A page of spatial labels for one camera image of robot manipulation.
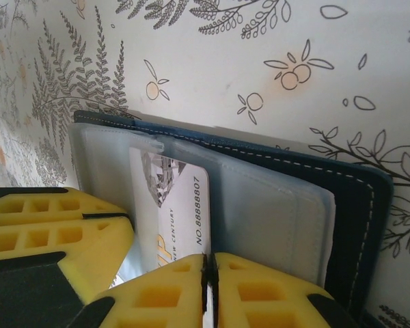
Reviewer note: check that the silver VIP credit card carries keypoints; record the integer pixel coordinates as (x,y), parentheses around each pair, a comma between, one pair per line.
(177,191)

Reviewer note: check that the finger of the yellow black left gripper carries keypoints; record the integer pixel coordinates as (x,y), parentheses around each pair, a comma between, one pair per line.
(89,249)
(54,210)

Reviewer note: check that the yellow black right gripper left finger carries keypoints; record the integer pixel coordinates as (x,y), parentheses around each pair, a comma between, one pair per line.
(164,300)

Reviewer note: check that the dark blue card holder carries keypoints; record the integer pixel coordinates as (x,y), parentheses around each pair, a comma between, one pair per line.
(345,205)

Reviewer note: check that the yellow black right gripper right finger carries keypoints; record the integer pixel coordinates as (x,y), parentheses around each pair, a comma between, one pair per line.
(259,300)

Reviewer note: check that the floral patterned tablecloth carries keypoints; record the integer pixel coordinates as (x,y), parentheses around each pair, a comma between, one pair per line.
(225,51)

